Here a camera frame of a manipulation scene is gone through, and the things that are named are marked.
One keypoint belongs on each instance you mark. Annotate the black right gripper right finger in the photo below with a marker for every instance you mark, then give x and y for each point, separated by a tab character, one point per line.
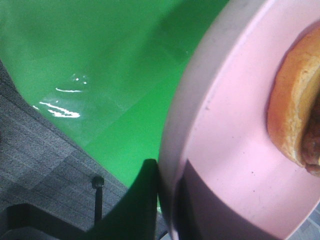
240	200

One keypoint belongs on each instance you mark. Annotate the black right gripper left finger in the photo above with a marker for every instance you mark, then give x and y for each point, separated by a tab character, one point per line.
132	218

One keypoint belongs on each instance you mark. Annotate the pink round plate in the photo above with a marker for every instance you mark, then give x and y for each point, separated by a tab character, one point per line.
219	111

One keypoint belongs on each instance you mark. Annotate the hamburger with lettuce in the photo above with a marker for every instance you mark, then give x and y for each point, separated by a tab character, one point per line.
293	115

